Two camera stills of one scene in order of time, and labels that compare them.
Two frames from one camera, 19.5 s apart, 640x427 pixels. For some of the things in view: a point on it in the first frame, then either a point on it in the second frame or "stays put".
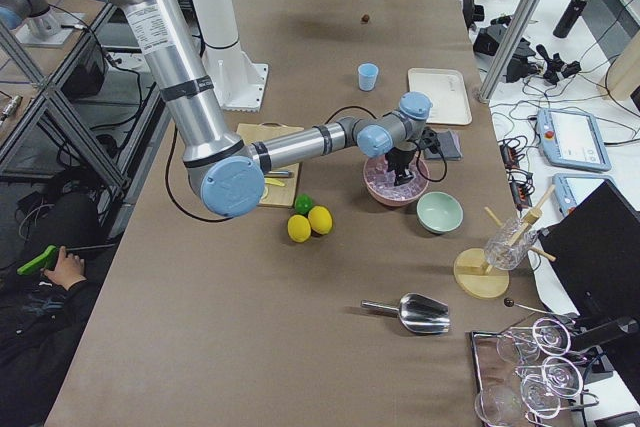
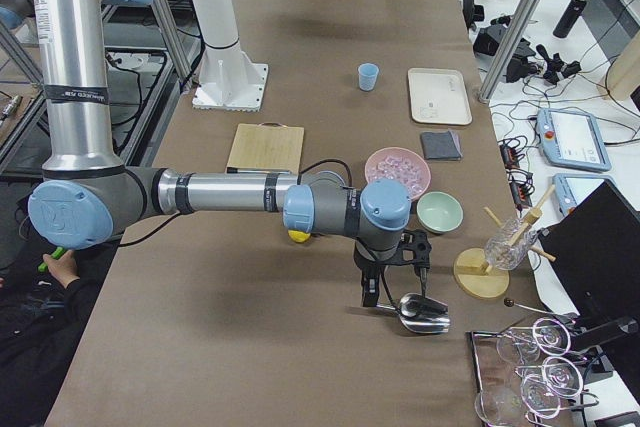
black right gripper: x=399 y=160 -> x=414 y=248
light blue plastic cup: x=367 y=74 stays put
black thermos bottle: x=572 y=14 stays put
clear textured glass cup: x=510 y=244 stays put
